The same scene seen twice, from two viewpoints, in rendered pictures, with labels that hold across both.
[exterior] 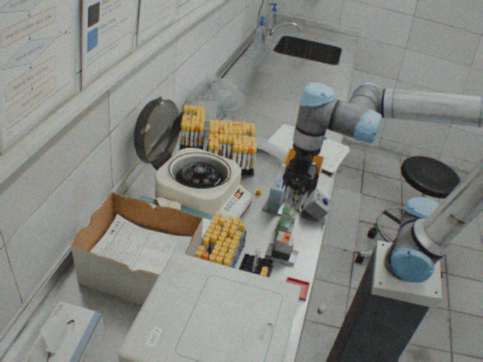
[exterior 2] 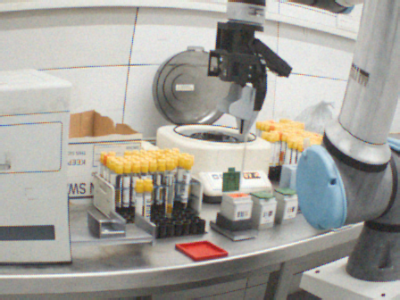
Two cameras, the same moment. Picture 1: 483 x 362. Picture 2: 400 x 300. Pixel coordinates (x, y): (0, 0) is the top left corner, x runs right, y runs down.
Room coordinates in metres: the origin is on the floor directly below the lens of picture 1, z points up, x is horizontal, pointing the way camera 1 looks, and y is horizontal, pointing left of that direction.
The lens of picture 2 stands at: (0.22, -0.86, 1.27)
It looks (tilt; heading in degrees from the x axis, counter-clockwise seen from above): 13 degrees down; 45
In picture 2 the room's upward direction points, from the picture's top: 6 degrees clockwise
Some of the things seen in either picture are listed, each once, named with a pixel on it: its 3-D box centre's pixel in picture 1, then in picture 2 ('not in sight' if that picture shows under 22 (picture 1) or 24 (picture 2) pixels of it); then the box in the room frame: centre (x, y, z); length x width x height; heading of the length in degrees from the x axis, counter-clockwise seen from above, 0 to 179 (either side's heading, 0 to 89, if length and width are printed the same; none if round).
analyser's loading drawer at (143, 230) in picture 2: not in sight; (95, 229); (0.72, -0.12, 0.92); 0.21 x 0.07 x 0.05; 169
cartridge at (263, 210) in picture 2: (284, 231); (261, 210); (1.11, -0.15, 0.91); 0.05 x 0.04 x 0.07; 79
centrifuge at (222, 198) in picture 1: (203, 186); (215, 159); (1.24, 0.12, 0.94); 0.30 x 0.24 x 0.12; 70
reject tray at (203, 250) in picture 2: (296, 288); (201, 250); (0.90, -0.19, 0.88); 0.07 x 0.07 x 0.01; 79
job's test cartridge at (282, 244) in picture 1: (283, 245); (236, 211); (1.03, -0.15, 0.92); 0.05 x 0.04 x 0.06; 77
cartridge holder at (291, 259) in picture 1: (282, 252); (234, 223); (1.03, -0.15, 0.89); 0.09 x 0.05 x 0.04; 77
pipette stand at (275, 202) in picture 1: (278, 193); (300, 187); (1.27, -0.13, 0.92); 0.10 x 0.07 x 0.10; 164
